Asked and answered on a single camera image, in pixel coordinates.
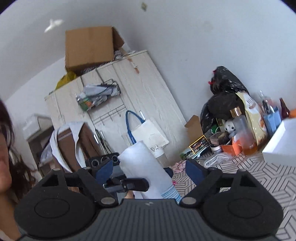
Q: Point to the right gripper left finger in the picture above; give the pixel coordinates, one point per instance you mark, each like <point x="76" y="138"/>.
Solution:
<point x="64" y="204"/>

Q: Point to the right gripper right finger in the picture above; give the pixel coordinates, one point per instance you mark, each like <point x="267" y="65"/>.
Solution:
<point x="231" y="205"/>

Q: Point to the white shopping bag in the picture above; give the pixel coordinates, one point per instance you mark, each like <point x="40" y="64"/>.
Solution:
<point x="137" y="161"/>

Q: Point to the snack bag beige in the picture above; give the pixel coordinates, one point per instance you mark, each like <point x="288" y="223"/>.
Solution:
<point x="254" y="118"/>

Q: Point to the black plastic bag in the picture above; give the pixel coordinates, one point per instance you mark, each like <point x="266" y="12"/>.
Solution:
<point x="225" y="86"/>

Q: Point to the brown white garment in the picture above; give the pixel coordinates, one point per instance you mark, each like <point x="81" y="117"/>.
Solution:
<point x="72" y="145"/>

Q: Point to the orange cardboard box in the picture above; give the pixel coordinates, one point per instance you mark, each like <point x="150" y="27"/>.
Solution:
<point x="233" y="148"/>

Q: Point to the pink scrunchie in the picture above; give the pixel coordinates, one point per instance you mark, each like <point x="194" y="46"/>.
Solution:
<point x="178" y="167"/>

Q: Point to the white wooden wardrobe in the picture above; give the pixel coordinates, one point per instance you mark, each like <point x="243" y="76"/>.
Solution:
<point x="143" y="91"/>

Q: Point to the picture postcard book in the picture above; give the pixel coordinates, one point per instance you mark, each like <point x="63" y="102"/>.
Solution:
<point x="195" y="149"/>

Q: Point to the white tablet box lid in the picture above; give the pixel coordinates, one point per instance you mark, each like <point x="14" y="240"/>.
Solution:
<point x="281" y="148"/>

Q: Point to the frosted clear bottle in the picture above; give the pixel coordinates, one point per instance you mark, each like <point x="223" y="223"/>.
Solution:
<point x="244" y="132"/>

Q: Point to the panda plush toy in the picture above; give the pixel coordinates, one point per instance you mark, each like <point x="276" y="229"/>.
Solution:
<point x="230" y="128"/>

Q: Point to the brown cardboard piece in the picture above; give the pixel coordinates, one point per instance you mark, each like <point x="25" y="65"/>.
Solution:
<point x="194" y="130"/>

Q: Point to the blue pen holder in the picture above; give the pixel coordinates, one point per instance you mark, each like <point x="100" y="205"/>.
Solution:
<point x="272" y="121"/>

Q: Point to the brown glass bottle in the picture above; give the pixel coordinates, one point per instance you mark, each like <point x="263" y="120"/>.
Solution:
<point x="285" y="112"/>

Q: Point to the large cardboard box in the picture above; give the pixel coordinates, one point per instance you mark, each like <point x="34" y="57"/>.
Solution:
<point x="89" y="47"/>

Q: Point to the white tote bag blue handles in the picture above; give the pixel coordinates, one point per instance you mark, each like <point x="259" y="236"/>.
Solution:
<point x="149" y="132"/>

